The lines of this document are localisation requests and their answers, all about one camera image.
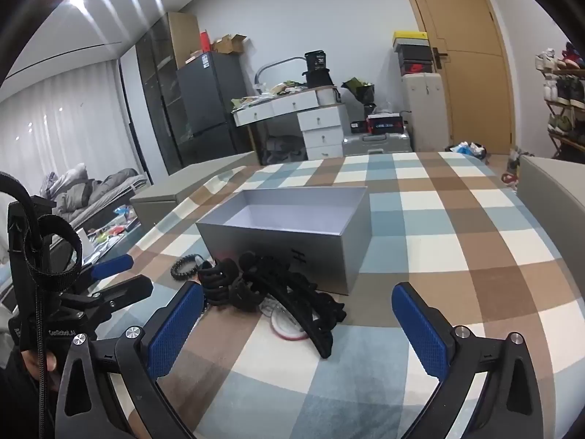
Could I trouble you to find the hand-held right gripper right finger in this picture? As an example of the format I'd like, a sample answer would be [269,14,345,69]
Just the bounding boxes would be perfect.
[390,282,556,439]

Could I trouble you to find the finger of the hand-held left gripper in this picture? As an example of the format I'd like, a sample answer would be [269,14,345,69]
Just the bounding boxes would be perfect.
[59,275,155,326]
[68,255,135,294]

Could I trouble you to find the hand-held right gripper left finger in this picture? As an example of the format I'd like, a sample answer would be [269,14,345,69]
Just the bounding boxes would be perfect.
[55,280,206,439]

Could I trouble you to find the black beaded bracelet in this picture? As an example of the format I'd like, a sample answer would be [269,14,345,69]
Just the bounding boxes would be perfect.
[170,256,202,281]

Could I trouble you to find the long curved black hair clip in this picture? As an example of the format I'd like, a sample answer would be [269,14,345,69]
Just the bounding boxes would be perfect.
[267,279,334,360]

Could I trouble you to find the red round compact mirror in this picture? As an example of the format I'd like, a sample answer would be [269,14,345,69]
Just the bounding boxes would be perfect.
[269,308,312,342]

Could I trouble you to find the wavy black hair clip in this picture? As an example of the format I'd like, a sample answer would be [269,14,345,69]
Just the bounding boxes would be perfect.
[256,256,348,325]

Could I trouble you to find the grey cardboard box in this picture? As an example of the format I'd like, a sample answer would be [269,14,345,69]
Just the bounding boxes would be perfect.
[196,186,371,296]

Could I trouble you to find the person's left forearm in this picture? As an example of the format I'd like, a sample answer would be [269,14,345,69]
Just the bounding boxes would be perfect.
[0,320,60,439]

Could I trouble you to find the person's left hand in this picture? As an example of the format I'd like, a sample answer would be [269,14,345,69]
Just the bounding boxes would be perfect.
[20,350,59,393]

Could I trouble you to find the pile of colourful clutter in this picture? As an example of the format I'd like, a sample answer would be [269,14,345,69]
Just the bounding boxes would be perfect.
[87,206,138,248]

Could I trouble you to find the heap of grey clothes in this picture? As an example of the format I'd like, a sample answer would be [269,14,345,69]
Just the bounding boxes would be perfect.
[41,163,151,227]

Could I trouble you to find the checkered blanket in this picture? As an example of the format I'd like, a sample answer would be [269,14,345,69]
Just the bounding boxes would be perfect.
[98,151,585,439]

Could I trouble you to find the grey bench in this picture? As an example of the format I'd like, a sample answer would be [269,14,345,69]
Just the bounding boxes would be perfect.
[518,155,585,257]
[130,151,259,227]

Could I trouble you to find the white curtain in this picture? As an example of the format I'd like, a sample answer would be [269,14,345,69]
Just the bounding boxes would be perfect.
[0,57,147,202]

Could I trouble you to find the glass door cabinet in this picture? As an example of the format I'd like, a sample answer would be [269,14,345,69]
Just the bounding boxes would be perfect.
[136,13,199,177]

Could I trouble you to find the dark grey refrigerator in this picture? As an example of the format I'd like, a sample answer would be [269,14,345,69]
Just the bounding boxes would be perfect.
[176,52,250,168]

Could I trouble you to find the blue and white plastic bags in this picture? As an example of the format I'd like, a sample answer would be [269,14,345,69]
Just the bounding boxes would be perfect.
[450,141,487,158]

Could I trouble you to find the silver suitcase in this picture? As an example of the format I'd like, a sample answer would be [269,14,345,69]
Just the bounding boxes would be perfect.
[342,130,412,157]

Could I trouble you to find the grey backpack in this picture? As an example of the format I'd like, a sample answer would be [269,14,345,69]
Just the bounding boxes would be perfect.
[263,136,305,165]

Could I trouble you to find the black and red device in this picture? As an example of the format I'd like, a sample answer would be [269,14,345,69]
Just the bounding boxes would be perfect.
[366,114,405,134]

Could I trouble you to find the white cabinet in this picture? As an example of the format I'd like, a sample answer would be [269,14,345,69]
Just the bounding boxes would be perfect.
[401,72,451,151]

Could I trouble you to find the white desk with drawers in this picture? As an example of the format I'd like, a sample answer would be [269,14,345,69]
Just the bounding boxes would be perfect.
[231,87,350,161]

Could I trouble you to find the pile of papers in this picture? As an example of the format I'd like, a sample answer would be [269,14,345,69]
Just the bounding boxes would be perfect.
[231,80,316,110]

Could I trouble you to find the dark green bag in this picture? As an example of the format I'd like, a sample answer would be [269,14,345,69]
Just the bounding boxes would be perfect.
[343,78,375,104]

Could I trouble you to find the wooden door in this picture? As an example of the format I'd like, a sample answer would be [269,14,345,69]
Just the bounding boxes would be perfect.
[397,0,515,154]

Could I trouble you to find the grey arched desk lamp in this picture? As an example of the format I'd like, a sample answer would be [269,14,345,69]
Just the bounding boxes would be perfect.
[253,56,307,96]

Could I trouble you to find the shoe rack with shoes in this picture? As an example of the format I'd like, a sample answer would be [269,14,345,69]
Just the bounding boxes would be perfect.
[535,43,585,163]

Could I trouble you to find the stack of shoe boxes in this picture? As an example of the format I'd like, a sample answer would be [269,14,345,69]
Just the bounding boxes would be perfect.
[392,31,434,75]

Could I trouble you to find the black box on desk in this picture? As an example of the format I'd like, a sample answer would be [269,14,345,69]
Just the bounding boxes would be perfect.
[302,50,336,89]

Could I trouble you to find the black cable with strap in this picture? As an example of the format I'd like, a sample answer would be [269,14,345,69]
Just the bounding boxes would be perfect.
[0,171,84,439]

